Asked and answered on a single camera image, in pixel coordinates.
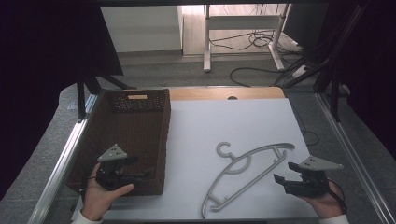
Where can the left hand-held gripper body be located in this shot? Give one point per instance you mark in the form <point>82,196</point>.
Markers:
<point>109,174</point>

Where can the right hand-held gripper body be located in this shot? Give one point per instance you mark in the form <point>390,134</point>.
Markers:
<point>311,182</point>

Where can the brown woven basket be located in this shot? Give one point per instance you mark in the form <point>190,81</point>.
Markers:
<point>130,130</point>

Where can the grey clothes hanger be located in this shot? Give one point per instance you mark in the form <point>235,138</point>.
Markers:
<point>246,183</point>

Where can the person's right hand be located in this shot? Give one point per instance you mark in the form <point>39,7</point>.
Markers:
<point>325,203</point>

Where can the person's left hand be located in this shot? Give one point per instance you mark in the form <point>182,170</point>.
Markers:
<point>98,199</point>

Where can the person's right white sleeve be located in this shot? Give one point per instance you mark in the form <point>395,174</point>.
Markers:
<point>334,220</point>

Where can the person's white sleeve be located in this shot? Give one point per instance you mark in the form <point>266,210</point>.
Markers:
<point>334,220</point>
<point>85,219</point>

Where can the person's left white sleeve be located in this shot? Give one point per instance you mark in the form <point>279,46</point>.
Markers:
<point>85,219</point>

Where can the white table sheet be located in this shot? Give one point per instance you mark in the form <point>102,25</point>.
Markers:
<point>202,130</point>

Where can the black metal stand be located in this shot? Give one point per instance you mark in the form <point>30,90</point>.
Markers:
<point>81,93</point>
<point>334,93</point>

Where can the dark table grommet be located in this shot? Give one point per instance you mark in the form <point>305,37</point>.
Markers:
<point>232,98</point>

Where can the white power strip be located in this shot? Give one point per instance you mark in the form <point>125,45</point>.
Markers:
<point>300,71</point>

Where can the white cabinet panel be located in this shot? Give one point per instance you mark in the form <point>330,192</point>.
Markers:
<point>143,28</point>

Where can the dark curtain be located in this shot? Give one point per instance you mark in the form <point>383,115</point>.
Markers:
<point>376,62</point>
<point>37,62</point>

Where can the aluminium frame rail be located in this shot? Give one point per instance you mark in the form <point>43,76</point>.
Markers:
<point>351,149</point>
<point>62,161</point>

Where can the white desk frame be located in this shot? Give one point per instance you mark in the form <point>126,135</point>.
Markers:
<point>207,46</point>

